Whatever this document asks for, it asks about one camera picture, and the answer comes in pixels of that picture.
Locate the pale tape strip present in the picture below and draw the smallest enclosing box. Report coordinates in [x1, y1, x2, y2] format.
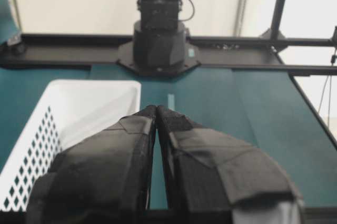
[167, 93, 175, 111]

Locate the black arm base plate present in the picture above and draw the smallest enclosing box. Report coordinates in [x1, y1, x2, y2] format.
[117, 42, 201, 78]

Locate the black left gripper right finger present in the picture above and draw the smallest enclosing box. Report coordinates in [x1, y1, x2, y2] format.
[157, 106, 305, 223]

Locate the white perforated plastic basket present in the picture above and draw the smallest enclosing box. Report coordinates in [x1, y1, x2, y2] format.
[1, 80, 141, 212]

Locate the black cable loop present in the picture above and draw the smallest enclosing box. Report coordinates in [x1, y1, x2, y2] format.
[178, 0, 195, 22]

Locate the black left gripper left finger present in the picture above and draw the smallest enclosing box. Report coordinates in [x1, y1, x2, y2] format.
[26, 105, 156, 223]

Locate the black aluminium frame rail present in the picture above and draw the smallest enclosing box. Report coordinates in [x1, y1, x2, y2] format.
[1, 34, 336, 78]

